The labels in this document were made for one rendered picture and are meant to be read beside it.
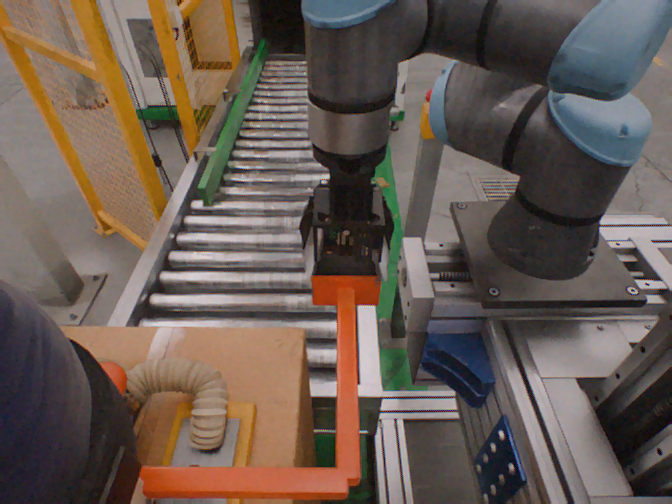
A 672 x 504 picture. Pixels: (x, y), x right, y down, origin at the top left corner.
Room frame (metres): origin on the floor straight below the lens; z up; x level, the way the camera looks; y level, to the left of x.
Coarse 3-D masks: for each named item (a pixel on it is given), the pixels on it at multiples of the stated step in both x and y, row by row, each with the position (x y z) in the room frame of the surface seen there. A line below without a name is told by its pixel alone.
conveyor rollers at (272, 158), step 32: (288, 64) 2.63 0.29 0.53; (256, 96) 2.18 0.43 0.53; (288, 96) 2.18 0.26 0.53; (256, 128) 1.82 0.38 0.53; (288, 128) 1.82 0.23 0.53; (256, 160) 1.55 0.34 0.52; (288, 160) 1.55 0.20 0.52; (224, 192) 1.28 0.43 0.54; (256, 192) 1.28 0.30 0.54; (288, 192) 1.28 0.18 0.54; (192, 224) 1.10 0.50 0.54; (224, 224) 1.10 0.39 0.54; (256, 224) 1.10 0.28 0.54; (288, 224) 1.10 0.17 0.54; (192, 256) 0.93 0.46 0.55; (224, 256) 0.93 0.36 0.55; (256, 256) 0.93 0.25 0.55; (288, 256) 0.93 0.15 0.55; (160, 320) 0.68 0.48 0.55; (192, 320) 0.68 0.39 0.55; (224, 320) 0.68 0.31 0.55; (256, 320) 0.68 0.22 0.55; (288, 320) 0.68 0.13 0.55; (320, 320) 0.68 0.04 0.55; (320, 352) 0.58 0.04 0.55; (320, 384) 0.49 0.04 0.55
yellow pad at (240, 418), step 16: (176, 416) 0.23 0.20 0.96; (240, 416) 0.23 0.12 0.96; (176, 432) 0.21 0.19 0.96; (224, 432) 0.20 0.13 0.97; (240, 432) 0.21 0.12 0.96; (176, 448) 0.19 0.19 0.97; (192, 448) 0.19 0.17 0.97; (224, 448) 0.19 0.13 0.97; (240, 448) 0.19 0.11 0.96; (176, 464) 0.17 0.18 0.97; (192, 464) 0.17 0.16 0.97; (208, 464) 0.17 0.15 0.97; (224, 464) 0.17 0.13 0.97; (240, 464) 0.17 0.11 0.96
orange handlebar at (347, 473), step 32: (352, 320) 0.28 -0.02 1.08; (352, 352) 0.24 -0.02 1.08; (352, 384) 0.20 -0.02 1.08; (352, 416) 0.17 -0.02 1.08; (352, 448) 0.14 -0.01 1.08; (160, 480) 0.12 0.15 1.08; (192, 480) 0.12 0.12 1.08; (224, 480) 0.12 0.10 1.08; (256, 480) 0.12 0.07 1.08; (288, 480) 0.12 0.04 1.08; (320, 480) 0.12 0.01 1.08; (352, 480) 0.12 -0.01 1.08
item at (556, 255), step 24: (504, 216) 0.47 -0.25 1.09; (528, 216) 0.43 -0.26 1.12; (552, 216) 0.41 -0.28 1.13; (600, 216) 0.41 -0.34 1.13; (504, 240) 0.44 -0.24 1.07; (528, 240) 0.42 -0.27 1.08; (552, 240) 0.40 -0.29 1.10; (576, 240) 0.40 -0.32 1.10; (528, 264) 0.40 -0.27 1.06; (552, 264) 0.39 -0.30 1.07; (576, 264) 0.39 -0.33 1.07
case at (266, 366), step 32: (96, 352) 0.33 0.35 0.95; (128, 352) 0.33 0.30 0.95; (160, 352) 0.33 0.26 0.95; (192, 352) 0.33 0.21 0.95; (224, 352) 0.33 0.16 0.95; (256, 352) 0.33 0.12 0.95; (288, 352) 0.33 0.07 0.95; (256, 384) 0.28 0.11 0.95; (288, 384) 0.28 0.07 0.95; (160, 416) 0.23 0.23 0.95; (256, 416) 0.23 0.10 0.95; (288, 416) 0.23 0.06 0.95; (160, 448) 0.19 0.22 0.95; (256, 448) 0.19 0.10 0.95; (288, 448) 0.19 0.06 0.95
